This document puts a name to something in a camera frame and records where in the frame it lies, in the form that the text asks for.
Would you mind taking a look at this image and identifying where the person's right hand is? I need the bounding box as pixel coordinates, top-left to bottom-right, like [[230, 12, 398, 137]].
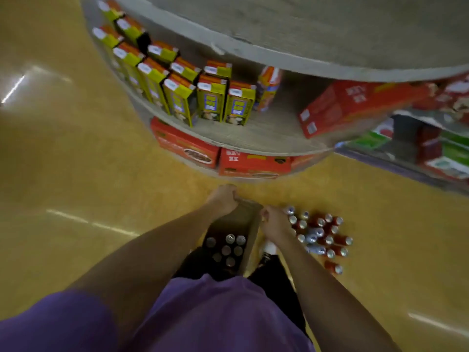
[[260, 205, 292, 246]]

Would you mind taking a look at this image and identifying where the person's left hand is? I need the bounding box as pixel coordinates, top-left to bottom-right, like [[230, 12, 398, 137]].
[[207, 185, 239, 217]]

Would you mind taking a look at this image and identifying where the brown cardboard box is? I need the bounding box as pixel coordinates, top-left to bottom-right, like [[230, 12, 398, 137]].
[[201, 198, 264, 277]]

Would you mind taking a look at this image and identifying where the cluster of cans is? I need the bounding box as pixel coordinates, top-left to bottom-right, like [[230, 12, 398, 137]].
[[284, 205, 354, 275]]

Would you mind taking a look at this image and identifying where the round wooden shelf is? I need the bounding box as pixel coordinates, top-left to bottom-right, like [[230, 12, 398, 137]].
[[79, 0, 469, 180]]

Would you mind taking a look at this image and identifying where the person's left forearm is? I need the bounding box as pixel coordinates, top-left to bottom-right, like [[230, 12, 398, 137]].
[[69, 208, 228, 338]]

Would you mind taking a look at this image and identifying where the person's right forearm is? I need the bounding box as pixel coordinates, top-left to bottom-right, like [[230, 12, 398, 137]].
[[273, 230, 402, 352]]

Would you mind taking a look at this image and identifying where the person's right white shoe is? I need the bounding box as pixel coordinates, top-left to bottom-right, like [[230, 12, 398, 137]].
[[258, 241, 278, 266]]

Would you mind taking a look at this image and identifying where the purple shirt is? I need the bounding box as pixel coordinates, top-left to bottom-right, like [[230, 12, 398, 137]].
[[0, 273, 316, 352]]

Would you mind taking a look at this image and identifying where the row of yellow orange cartons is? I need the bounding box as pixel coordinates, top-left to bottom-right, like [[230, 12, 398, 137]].
[[91, 0, 283, 128]]

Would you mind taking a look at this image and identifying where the small green-top box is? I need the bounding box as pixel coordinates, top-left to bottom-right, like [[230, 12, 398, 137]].
[[348, 117, 395, 150], [417, 124, 469, 180]]

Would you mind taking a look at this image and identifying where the small red carton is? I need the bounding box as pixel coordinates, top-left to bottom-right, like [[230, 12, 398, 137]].
[[298, 79, 431, 139]]

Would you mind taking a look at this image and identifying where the red cartoon face carton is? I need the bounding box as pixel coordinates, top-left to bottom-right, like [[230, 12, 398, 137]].
[[412, 73, 469, 125]]

